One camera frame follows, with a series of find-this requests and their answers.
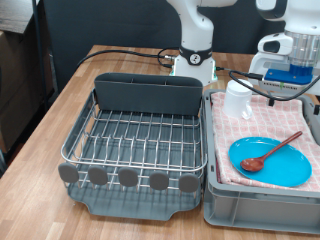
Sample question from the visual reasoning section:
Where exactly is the grey plastic crate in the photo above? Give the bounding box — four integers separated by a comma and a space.
202, 88, 320, 235

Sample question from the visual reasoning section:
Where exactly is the pink checkered towel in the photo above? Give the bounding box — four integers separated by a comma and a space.
210, 91, 320, 193

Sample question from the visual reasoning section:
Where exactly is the steel wire dish rack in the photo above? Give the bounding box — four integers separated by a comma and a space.
57, 89, 208, 194

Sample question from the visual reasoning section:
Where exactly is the white plastic mug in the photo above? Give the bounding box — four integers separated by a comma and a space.
222, 78, 254, 120

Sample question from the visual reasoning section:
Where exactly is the black power cable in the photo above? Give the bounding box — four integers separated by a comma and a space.
75, 46, 181, 69

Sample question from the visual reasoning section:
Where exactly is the brown cardboard box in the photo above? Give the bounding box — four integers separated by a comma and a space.
0, 29, 46, 154

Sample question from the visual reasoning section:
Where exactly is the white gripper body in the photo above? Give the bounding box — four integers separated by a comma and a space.
249, 31, 320, 98

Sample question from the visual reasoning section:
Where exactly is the grey shelf board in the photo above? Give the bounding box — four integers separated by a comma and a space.
0, 0, 40, 34

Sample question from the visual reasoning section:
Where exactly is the blue plastic plate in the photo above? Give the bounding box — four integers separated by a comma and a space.
228, 136, 313, 188

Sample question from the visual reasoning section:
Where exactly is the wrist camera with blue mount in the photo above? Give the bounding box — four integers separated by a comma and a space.
263, 64, 315, 92

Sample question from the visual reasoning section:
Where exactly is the dark blue backdrop curtain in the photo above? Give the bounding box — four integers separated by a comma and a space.
41, 0, 320, 98

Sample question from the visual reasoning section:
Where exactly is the dark grey cutlery holder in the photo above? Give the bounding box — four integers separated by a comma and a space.
93, 72, 204, 116

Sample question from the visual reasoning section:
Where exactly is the black camera cable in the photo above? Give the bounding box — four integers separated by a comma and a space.
228, 69, 320, 102

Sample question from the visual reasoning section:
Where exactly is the grey drain tray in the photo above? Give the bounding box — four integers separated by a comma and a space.
61, 93, 206, 222

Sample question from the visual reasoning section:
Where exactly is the black metal frame pole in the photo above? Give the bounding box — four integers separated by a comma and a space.
31, 0, 59, 113

